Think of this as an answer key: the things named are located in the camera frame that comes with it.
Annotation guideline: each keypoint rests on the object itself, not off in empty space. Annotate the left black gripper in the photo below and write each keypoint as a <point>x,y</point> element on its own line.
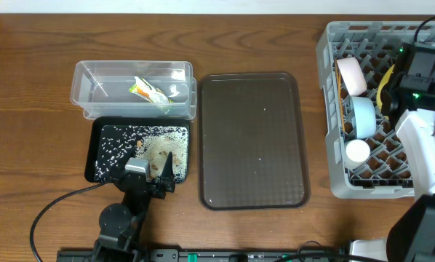
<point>145,183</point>

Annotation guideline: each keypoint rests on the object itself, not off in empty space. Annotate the green yellow snack wrapper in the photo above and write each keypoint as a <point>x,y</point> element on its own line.
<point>147,91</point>

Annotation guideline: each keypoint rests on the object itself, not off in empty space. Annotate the white cup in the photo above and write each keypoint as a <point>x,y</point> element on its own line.
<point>357,153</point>

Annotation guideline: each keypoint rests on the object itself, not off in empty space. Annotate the light blue bowl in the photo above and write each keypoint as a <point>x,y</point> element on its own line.
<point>364,117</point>

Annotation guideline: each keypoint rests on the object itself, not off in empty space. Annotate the white bowl with rice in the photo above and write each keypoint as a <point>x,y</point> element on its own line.
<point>352,76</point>

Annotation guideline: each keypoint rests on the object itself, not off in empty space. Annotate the yellow round plate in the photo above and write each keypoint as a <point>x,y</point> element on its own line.
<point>384,98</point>

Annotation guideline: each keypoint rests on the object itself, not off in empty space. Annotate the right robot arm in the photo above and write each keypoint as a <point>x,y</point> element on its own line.
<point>407,98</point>

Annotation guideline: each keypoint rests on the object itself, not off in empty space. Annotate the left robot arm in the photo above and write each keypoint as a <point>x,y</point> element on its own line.
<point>121,223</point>

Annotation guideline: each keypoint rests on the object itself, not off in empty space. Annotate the black waste tray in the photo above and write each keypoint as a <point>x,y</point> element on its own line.
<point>113,138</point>

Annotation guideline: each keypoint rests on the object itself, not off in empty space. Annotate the grey dishwasher rack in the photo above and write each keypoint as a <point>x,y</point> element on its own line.
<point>375,44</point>

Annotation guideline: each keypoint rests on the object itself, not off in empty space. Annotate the brown plastic serving tray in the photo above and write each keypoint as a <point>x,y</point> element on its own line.
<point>252,152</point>

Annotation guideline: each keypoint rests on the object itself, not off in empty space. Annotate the clear plastic bin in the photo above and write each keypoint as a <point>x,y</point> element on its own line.
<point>101,88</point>

